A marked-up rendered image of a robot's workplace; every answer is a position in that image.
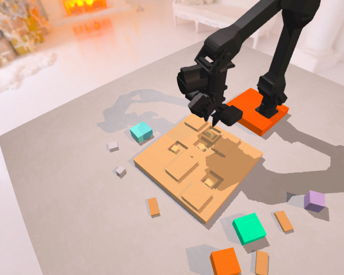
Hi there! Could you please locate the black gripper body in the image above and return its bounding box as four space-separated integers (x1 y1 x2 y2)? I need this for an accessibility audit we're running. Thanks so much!
185 85 243 126

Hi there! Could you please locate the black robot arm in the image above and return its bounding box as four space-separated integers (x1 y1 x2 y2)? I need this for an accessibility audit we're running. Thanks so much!
177 0 321 119

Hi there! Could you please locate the green square block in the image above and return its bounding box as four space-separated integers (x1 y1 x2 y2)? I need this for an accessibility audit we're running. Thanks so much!
232 213 267 245

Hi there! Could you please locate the purple cube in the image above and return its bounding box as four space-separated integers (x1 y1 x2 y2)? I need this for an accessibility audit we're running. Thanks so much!
304 190 326 213

